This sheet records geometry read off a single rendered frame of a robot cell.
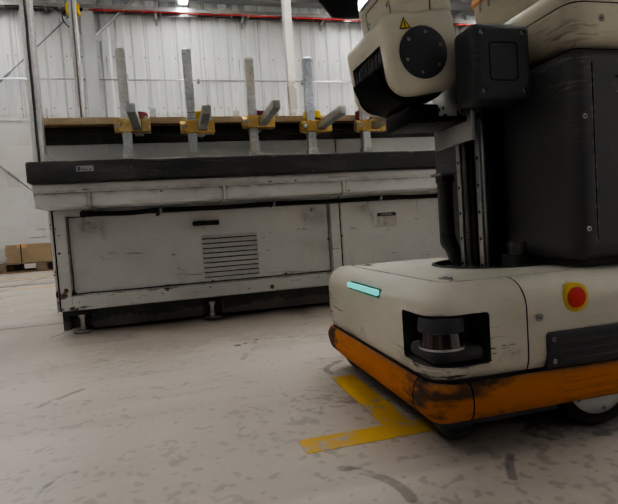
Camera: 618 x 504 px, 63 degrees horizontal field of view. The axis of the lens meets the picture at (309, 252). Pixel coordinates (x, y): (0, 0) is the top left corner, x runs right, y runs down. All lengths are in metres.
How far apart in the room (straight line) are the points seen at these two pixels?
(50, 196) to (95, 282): 0.44
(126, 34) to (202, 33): 1.29
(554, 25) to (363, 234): 1.61
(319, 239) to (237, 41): 7.76
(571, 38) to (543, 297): 0.48
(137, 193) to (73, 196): 0.24
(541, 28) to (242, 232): 1.60
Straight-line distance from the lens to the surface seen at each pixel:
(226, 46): 9.90
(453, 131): 1.22
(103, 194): 2.15
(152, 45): 9.83
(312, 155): 2.18
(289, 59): 3.32
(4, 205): 9.65
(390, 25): 1.10
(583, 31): 1.11
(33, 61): 2.25
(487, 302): 0.90
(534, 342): 0.96
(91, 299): 2.36
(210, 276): 2.35
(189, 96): 2.17
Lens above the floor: 0.40
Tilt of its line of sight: 3 degrees down
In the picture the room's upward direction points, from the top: 4 degrees counter-clockwise
